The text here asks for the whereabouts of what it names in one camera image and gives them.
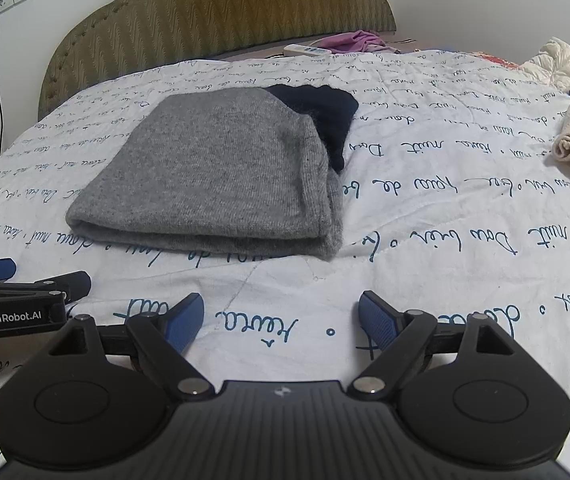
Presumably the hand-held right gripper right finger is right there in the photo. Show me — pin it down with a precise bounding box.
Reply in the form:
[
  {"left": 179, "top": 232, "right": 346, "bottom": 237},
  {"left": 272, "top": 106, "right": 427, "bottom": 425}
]
[{"left": 347, "top": 290, "right": 536, "bottom": 402}]

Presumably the grey sweater with navy sleeves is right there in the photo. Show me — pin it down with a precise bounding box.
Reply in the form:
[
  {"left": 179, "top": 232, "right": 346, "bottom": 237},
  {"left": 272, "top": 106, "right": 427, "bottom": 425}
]
[{"left": 65, "top": 83, "right": 360, "bottom": 262}]

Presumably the olive padded headboard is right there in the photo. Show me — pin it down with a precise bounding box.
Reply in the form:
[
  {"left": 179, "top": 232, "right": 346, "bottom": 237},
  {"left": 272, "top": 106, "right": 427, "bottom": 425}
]
[{"left": 38, "top": 0, "right": 398, "bottom": 122}]

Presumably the white remote control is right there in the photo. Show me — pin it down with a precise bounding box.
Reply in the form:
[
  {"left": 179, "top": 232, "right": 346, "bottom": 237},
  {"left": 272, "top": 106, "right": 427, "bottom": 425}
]
[{"left": 283, "top": 43, "right": 333, "bottom": 59}]

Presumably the white crumpled cloth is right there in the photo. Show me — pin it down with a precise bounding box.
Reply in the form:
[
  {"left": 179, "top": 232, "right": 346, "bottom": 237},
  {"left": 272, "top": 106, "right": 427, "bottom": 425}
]
[{"left": 517, "top": 36, "right": 570, "bottom": 94}]

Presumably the pinkish bed sheet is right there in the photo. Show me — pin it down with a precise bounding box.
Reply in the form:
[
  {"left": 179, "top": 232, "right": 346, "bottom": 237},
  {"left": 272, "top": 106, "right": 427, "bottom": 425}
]
[{"left": 209, "top": 35, "right": 417, "bottom": 64}]

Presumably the purple cloth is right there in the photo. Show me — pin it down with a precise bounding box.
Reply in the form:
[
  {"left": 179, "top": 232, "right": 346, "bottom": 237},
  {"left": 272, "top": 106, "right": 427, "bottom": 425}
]
[{"left": 321, "top": 30, "right": 392, "bottom": 55}]

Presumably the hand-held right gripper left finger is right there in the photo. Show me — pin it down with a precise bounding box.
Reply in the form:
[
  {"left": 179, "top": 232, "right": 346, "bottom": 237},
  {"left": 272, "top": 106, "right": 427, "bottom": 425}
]
[{"left": 48, "top": 292, "right": 217, "bottom": 402}]

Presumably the white script-printed blanket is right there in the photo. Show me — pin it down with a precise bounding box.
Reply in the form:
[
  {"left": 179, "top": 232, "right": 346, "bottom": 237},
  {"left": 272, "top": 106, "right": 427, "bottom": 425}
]
[{"left": 0, "top": 48, "right": 570, "bottom": 480}]

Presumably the floral cloth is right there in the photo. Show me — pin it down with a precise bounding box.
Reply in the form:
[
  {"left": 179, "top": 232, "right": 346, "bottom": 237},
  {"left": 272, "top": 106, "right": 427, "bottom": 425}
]
[{"left": 469, "top": 51, "right": 522, "bottom": 69}]

